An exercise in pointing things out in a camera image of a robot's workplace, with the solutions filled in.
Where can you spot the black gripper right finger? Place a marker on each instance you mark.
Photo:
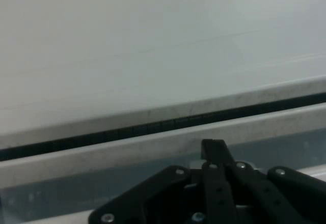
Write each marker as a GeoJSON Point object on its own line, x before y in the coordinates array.
{"type": "Point", "coordinates": [280, 201]}

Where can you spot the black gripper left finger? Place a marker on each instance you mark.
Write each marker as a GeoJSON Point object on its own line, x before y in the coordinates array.
{"type": "Point", "coordinates": [152, 198]}

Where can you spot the cream toaster oven body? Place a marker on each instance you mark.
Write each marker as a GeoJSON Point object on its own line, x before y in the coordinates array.
{"type": "Point", "coordinates": [152, 43]}

